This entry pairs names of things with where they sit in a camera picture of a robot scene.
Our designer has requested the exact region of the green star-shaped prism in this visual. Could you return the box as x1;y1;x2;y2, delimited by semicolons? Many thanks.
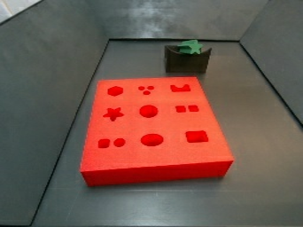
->
177;40;203;54

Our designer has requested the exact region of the black curved fixture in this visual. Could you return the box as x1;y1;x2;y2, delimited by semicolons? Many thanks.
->
164;45;212;74

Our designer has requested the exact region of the red shape-sorting block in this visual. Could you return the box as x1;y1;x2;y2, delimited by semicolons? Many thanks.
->
80;77;235;186

